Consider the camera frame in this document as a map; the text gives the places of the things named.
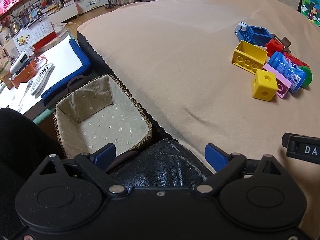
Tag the desk calendar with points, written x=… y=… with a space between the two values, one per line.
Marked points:
x=36 y=34

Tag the fabric lined wicker basket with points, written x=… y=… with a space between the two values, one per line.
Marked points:
x=100 y=112

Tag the white tv console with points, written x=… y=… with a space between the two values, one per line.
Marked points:
x=64 y=14

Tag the blue mentos gum bottle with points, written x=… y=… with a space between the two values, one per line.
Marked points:
x=288 y=69

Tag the white remote control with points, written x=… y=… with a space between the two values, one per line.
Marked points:
x=41 y=78

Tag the beige blanket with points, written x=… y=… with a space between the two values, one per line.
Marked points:
x=175 y=57

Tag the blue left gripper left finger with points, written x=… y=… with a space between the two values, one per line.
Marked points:
x=104 y=157

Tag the white handheld device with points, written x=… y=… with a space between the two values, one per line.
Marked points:
x=20 y=61

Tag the blue hollow brick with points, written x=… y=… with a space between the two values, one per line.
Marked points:
x=260 y=35

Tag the yellow hollow brick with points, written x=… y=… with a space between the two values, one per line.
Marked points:
x=249 y=57

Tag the long red block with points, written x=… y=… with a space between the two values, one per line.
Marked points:
x=294 y=60

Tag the orange container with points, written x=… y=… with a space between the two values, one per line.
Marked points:
x=24 y=75

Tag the green plastic wheel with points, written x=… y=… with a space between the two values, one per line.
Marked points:
x=308 y=76

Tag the red cube block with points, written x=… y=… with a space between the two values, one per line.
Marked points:
x=273 y=46

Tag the mickey mouse picture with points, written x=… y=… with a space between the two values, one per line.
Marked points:
x=311 y=10

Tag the yellow cube block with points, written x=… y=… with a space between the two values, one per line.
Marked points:
x=264 y=85

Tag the pink brick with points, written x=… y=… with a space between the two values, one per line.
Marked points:
x=283 y=83

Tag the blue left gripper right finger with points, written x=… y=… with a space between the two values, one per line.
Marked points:
x=216 y=157

